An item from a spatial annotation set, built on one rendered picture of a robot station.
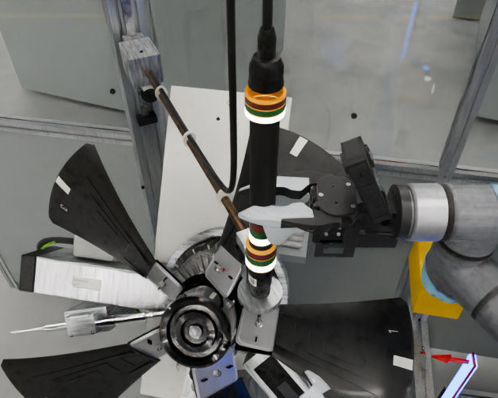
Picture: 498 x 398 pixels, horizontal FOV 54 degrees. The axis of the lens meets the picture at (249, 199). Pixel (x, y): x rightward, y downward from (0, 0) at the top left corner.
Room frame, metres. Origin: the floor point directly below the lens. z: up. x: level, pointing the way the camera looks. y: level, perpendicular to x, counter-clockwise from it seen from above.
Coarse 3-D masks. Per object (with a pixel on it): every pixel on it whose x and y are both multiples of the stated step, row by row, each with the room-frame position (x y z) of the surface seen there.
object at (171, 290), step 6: (156, 264) 0.50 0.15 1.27; (156, 270) 0.51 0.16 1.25; (162, 270) 0.49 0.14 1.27; (150, 276) 0.52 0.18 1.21; (156, 276) 0.51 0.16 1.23; (162, 276) 0.50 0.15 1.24; (168, 276) 0.49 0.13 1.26; (156, 282) 0.52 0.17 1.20; (168, 282) 0.49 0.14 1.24; (174, 282) 0.48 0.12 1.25; (162, 288) 0.51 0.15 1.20; (168, 288) 0.50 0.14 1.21; (174, 288) 0.49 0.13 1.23; (180, 288) 0.47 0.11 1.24; (168, 294) 0.50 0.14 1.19; (174, 294) 0.49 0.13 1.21
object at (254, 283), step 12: (264, 36) 0.43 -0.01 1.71; (276, 36) 0.44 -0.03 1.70; (264, 48) 0.43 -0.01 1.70; (252, 60) 0.43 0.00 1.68; (264, 60) 0.43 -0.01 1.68; (276, 60) 0.43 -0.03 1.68; (252, 72) 0.43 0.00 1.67; (264, 72) 0.42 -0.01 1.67; (276, 72) 0.42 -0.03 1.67; (252, 84) 0.43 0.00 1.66; (264, 84) 0.42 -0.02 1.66; (276, 84) 0.42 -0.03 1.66; (252, 276) 0.43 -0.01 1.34; (264, 276) 0.42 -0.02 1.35; (252, 288) 0.43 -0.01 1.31; (264, 288) 0.42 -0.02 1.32
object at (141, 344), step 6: (156, 330) 0.43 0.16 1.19; (144, 336) 0.42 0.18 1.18; (150, 336) 0.43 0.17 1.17; (156, 336) 0.43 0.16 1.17; (132, 342) 0.42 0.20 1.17; (138, 342) 0.42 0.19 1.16; (144, 342) 0.42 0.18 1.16; (156, 342) 0.43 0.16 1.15; (138, 348) 0.42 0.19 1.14; (144, 348) 0.42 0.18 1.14; (150, 348) 0.43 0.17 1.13; (150, 354) 0.43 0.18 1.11; (156, 354) 0.43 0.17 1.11; (162, 354) 0.43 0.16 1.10
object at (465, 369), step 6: (462, 366) 0.38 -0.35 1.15; (468, 366) 0.37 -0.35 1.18; (462, 372) 0.37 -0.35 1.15; (468, 372) 0.37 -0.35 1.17; (456, 378) 0.38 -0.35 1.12; (462, 378) 0.37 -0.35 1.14; (450, 384) 0.39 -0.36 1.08; (456, 384) 0.37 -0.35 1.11; (450, 390) 0.38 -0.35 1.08; (444, 396) 0.38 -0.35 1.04; (450, 396) 0.37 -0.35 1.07
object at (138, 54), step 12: (132, 36) 1.04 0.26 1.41; (120, 48) 1.02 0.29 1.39; (132, 48) 1.00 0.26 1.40; (144, 48) 1.00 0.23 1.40; (156, 48) 1.00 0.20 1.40; (132, 60) 0.95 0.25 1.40; (144, 60) 0.96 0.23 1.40; (156, 60) 0.97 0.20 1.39; (132, 72) 0.95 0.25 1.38; (156, 72) 0.97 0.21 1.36; (132, 84) 0.96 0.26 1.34; (144, 84) 0.96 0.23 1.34
